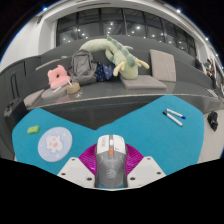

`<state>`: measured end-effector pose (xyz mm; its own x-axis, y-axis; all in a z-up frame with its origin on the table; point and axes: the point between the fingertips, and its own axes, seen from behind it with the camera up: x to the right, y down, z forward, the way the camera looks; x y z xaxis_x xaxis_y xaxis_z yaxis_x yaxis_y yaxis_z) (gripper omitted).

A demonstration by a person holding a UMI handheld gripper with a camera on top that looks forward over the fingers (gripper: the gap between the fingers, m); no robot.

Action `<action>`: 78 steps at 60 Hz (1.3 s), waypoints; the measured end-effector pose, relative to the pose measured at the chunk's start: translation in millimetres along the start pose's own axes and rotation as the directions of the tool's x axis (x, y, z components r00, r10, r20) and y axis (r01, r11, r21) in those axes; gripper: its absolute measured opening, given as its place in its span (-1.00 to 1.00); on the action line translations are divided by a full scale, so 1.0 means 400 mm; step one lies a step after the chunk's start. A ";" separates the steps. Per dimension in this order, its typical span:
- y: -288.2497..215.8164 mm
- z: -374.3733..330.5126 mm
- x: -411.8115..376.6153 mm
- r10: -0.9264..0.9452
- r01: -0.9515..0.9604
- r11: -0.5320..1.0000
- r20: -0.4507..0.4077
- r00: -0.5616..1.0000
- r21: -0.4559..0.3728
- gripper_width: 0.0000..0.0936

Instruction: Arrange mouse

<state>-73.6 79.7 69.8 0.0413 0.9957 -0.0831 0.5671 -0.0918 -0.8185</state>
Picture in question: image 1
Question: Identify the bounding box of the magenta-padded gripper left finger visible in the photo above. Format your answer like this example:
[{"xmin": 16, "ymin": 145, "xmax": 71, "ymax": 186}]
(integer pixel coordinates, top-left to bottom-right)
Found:
[{"xmin": 57, "ymin": 143, "xmax": 99, "ymax": 188}]

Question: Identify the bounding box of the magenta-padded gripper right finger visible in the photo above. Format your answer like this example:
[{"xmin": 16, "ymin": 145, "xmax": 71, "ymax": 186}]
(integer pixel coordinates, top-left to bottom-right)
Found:
[{"xmin": 124, "ymin": 143, "xmax": 167, "ymax": 188}]

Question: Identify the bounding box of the grey and white computer mouse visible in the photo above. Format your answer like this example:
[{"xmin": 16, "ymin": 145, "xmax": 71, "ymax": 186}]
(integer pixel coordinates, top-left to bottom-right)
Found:
[{"xmin": 94, "ymin": 134, "xmax": 129, "ymax": 189}]

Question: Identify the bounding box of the round pale blue mouse pad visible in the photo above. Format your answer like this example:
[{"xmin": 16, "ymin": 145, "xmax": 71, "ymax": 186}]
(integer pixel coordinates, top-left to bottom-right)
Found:
[{"xmin": 37, "ymin": 126, "xmax": 74, "ymax": 163}]

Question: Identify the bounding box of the small green eraser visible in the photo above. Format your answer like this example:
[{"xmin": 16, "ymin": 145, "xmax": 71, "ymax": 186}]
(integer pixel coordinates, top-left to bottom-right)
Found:
[{"xmin": 26, "ymin": 125, "xmax": 41, "ymax": 135}]

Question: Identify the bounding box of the white marker with blue cap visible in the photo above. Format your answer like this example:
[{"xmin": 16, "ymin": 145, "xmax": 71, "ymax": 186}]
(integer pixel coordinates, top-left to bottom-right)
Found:
[{"xmin": 166, "ymin": 108, "xmax": 187, "ymax": 120}]

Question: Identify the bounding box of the flat grey seat cushion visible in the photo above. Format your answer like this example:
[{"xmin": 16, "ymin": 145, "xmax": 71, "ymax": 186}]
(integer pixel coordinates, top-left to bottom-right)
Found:
[
  {"xmin": 23, "ymin": 88, "xmax": 45, "ymax": 108},
  {"xmin": 41, "ymin": 84, "xmax": 69, "ymax": 101},
  {"xmin": 119, "ymin": 74, "xmax": 168, "ymax": 91}
]

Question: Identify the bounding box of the small tan woven basket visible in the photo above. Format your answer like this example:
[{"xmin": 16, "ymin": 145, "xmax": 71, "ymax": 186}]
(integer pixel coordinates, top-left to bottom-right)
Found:
[{"xmin": 65, "ymin": 81, "xmax": 82, "ymax": 95}]

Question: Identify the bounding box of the black bag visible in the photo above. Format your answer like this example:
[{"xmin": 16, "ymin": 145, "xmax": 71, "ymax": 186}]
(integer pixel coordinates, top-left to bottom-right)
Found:
[{"xmin": 206, "ymin": 110, "xmax": 220, "ymax": 132}]

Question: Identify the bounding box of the pink plush cushion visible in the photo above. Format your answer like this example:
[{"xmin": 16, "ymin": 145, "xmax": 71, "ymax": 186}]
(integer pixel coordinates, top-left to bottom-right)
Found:
[{"xmin": 47, "ymin": 64, "xmax": 72, "ymax": 90}]

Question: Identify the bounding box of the navy blue patterned bag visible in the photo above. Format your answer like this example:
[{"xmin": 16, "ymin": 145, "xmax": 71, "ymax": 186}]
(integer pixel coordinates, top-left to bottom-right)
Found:
[{"xmin": 94, "ymin": 63, "xmax": 117, "ymax": 83}]

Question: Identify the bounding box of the grey backpack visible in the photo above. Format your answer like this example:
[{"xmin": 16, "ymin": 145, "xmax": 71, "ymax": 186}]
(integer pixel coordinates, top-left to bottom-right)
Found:
[{"xmin": 69, "ymin": 49, "xmax": 98, "ymax": 86}]

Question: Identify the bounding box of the upright beige cushion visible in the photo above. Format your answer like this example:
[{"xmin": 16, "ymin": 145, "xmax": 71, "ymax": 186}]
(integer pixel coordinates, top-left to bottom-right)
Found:
[{"xmin": 148, "ymin": 48, "xmax": 177, "ymax": 83}]

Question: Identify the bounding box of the long green dragon plush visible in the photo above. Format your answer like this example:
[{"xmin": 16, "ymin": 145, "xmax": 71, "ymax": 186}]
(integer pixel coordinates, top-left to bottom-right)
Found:
[{"xmin": 78, "ymin": 36, "xmax": 151, "ymax": 81}]

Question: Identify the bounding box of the person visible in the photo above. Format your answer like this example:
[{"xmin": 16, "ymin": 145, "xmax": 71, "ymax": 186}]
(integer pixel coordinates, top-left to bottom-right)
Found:
[
  {"xmin": 203, "ymin": 58, "xmax": 218, "ymax": 81},
  {"xmin": 194, "ymin": 55, "xmax": 204, "ymax": 69}
]

